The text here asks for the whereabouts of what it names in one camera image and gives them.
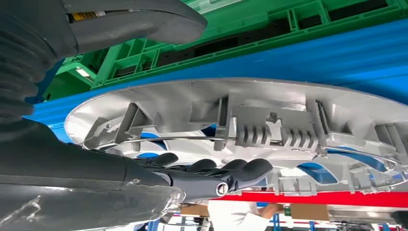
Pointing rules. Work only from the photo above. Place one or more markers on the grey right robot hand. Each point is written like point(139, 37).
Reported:
point(63, 178)

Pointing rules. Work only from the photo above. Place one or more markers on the blue metal shelf rack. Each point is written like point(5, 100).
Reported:
point(287, 60)

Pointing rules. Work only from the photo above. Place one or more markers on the brown cardboard box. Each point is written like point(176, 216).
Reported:
point(194, 210)
point(309, 212)

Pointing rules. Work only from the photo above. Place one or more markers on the person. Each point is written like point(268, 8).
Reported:
point(229, 216)

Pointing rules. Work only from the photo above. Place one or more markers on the green plastic crate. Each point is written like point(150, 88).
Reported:
point(223, 25)

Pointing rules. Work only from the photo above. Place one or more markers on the red barrier belt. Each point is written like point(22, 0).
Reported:
point(318, 199)

